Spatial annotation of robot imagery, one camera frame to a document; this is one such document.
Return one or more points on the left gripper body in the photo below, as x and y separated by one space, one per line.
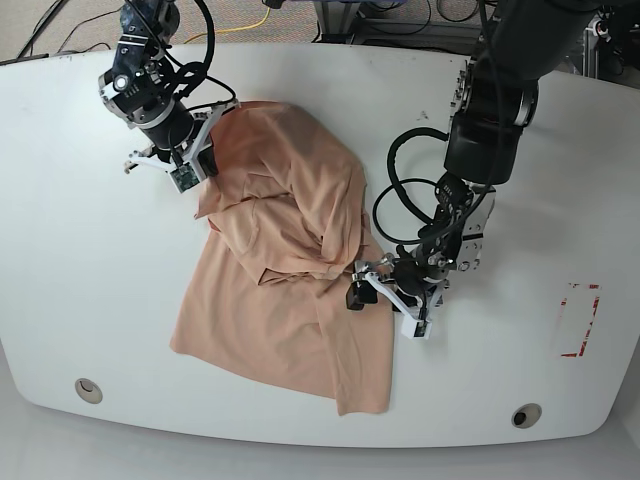
413 282

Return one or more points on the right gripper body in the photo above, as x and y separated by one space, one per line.
178 136

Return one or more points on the peach t-shirt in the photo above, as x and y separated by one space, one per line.
287 222

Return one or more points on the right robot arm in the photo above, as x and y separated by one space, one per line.
145 78

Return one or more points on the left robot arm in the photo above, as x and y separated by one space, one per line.
495 100

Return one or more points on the red tape rectangle marking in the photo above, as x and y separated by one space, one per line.
578 312

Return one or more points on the right table grommet hole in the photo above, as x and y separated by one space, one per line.
526 416

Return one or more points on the table grommet hole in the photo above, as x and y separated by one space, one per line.
88 391
526 416

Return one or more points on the left table grommet hole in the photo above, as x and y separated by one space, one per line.
88 391

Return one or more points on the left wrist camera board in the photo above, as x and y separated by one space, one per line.
416 329

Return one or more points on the aluminium frame stand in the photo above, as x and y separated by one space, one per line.
575 45

